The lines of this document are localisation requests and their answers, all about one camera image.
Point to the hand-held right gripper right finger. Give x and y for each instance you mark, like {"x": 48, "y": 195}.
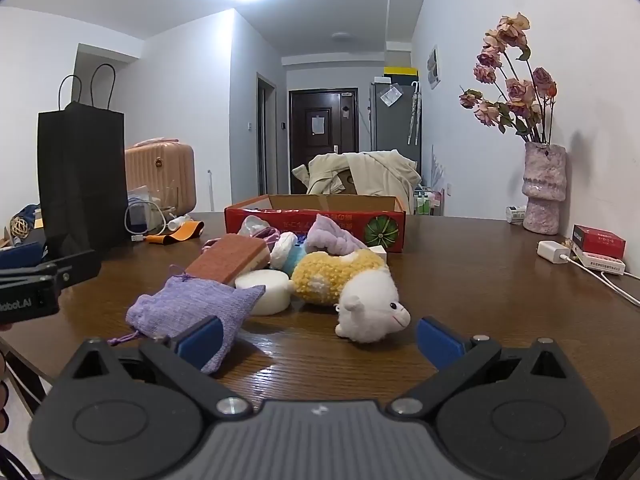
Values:
{"x": 440, "y": 342}

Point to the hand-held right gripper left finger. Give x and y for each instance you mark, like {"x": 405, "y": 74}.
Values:
{"x": 202, "y": 342}

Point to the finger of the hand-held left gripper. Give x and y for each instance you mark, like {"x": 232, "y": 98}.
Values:
{"x": 77, "y": 266}

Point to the purple woven sachet bag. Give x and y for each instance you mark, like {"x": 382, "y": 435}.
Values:
{"x": 175, "y": 305}

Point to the white round sponge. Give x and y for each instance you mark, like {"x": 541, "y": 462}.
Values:
{"x": 265, "y": 294}

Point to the brown rectangular sponge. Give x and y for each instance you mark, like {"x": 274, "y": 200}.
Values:
{"x": 225, "y": 257}

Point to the white and yellow sheep plush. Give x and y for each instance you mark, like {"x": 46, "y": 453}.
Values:
{"x": 360, "y": 300}

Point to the white powder puff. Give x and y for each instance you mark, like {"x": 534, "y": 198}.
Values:
{"x": 282, "y": 247}

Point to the light blue soft ball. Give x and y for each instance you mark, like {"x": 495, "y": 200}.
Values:
{"x": 296, "y": 260}

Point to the red cardboard box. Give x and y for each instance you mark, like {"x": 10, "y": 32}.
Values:
{"x": 235, "y": 221}

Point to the pink scrunchie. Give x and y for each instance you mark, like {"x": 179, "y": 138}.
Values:
{"x": 260, "y": 227}

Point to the fluffy lilac cloth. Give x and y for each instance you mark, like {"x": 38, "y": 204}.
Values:
{"x": 330, "y": 235}

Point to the wicker ball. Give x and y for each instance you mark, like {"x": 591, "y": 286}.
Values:
{"x": 20, "y": 225}

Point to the black paper bag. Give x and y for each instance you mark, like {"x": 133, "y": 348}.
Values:
{"x": 80, "y": 175}

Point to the clear plastic container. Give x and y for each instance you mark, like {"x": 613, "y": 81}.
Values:
{"x": 155, "y": 195}

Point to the small white cube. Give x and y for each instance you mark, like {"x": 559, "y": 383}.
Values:
{"x": 379, "y": 253}

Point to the small white bottle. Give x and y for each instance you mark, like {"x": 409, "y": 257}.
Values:
{"x": 179, "y": 222}

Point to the pink suitcase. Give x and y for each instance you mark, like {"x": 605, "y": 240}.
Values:
{"x": 165, "y": 170}

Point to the group of bottles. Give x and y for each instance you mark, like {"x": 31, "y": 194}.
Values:
{"x": 429, "y": 202}

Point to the white power adapter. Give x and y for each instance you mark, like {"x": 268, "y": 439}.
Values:
{"x": 552, "y": 251}

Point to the small white jar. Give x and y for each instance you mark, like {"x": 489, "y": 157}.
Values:
{"x": 515, "y": 214}

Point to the white flat box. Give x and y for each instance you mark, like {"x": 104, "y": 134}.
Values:
{"x": 600, "y": 265}

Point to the beige coat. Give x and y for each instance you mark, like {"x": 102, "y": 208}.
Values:
{"x": 380, "y": 175}

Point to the brown wooden chair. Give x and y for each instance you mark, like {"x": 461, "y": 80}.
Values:
{"x": 347, "y": 182}

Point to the pink textured vase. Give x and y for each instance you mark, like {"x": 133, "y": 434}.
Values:
{"x": 544, "y": 185}

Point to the red flat box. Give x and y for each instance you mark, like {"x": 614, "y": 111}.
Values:
{"x": 600, "y": 241}

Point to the grey refrigerator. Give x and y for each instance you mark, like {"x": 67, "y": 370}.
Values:
{"x": 395, "y": 125}

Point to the white folded umbrella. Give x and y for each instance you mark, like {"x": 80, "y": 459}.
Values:
{"x": 414, "y": 115}

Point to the paper on door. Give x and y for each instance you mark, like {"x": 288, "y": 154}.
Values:
{"x": 318, "y": 125}

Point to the paper on refrigerator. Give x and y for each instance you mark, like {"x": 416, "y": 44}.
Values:
{"x": 390, "y": 95}

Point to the dark brown door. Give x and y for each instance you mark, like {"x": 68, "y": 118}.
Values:
{"x": 322, "y": 110}

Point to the dried pink roses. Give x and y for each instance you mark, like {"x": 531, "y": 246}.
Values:
{"x": 517, "y": 92}

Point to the yellow box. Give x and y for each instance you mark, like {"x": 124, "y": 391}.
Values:
{"x": 400, "y": 71}

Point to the small ceiling lamp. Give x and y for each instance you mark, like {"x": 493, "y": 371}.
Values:
{"x": 346, "y": 36}

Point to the wall poster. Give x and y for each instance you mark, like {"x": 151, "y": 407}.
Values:
{"x": 434, "y": 67}

